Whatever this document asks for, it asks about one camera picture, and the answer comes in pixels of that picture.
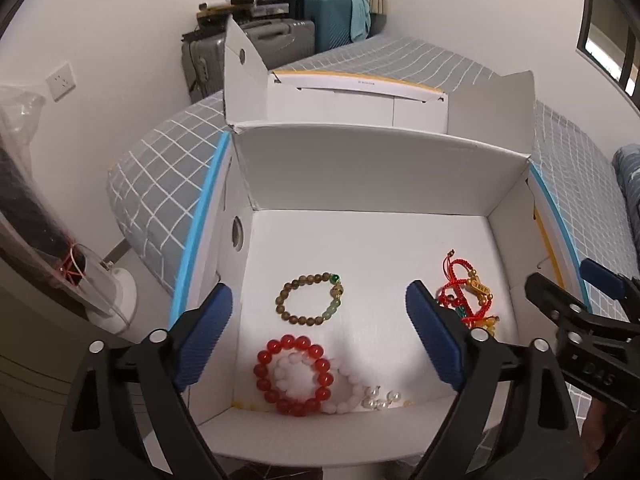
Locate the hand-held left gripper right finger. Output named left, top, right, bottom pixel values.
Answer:
left=404, top=280, right=585, bottom=480

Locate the white cardboard box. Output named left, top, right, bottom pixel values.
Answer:
left=170, top=19, right=593, bottom=468

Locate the teal suitcase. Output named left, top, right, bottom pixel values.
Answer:
left=302, top=0, right=353, bottom=55

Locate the white bead bracelet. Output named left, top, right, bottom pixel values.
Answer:
left=272, top=351, right=373, bottom=415

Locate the dark framed window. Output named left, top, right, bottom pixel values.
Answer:
left=576, top=0, right=640, bottom=98

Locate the dark grey suitcase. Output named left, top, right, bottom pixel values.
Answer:
left=180, top=35, right=228, bottom=106

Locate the grey checked bed sheet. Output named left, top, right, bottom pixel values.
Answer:
left=106, top=35, right=640, bottom=431

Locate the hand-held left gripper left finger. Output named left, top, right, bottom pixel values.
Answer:
left=54, top=282, right=234, bottom=480

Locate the red bead bracelet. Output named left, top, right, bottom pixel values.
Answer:
left=254, top=335, right=335, bottom=417

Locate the teal cloth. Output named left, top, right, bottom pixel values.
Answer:
left=347, top=0, right=373, bottom=43

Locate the white wall socket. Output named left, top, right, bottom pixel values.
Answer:
left=46, top=62, right=77, bottom=101

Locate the brown bead bracelet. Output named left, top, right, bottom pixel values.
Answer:
left=274, top=271, right=346, bottom=327

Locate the stack of dark boxes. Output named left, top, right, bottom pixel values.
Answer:
left=182, top=0, right=291, bottom=46

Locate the plastic-covered standing fan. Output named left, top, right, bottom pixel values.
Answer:
left=0, top=82, right=140, bottom=336

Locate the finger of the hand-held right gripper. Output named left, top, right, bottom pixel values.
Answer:
left=524, top=272, right=591, bottom=343
left=580, top=257, right=640, bottom=313

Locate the red string bracelet gold charm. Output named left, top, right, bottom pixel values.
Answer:
left=442, top=249, right=496, bottom=306

